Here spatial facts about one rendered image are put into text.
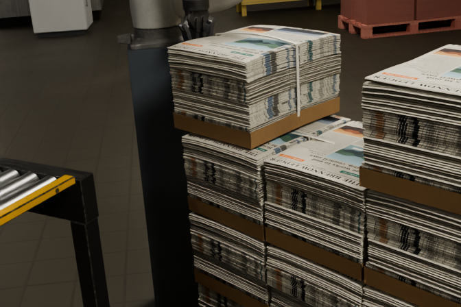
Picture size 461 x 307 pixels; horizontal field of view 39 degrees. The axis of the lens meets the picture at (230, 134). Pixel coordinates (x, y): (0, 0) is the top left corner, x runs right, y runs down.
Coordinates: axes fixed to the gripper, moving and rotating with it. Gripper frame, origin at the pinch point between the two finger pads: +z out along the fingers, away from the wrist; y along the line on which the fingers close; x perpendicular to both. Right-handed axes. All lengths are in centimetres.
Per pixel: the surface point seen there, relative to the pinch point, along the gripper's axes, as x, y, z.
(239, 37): -15.4, 1.2, -9.8
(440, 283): -88, -18, 29
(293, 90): -34.8, 0.9, 2.0
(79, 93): 325, 149, 96
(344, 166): -59, -11, 13
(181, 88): -10.9, -16.8, 1.2
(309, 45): -35.4, 6.9, -8.6
